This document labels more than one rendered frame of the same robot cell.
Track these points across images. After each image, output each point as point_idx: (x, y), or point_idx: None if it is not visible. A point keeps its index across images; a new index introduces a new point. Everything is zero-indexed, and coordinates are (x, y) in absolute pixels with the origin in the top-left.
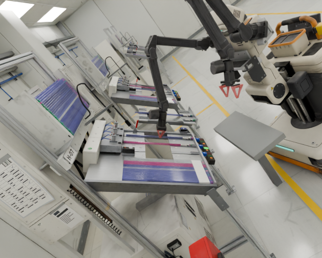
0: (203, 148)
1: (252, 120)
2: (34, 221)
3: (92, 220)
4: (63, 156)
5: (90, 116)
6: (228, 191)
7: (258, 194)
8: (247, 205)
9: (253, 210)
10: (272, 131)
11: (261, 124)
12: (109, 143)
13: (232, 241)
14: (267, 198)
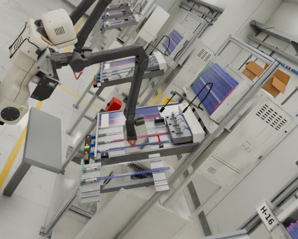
0: (89, 146)
1: (30, 131)
2: None
3: None
4: (186, 83)
5: (204, 119)
6: (49, 234)
7: (29, 202)
8: (45, 205)
9: (44, 197)
10: (34, 113)
11: (31, 122)
12: (175, 115)
13: None
14: (26, 193)
